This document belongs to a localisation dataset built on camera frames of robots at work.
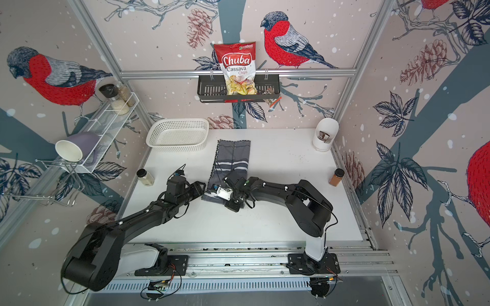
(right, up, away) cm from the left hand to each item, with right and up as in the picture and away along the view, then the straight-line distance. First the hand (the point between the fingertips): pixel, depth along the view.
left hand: (205, 182), depth 90 cm
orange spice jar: (+64, +2, +1) cm, 64 cm away
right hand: (+11, -9, -2) cm, 14 cm away
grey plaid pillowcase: (+10, +12, +19) cm, 25 cm away
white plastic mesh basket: (-25, +25, +31) cm, 47 cm away
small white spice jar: (-30, +2, +2) cm, 30 cm away
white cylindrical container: (+65, +27, +17) cm, 72 cm away
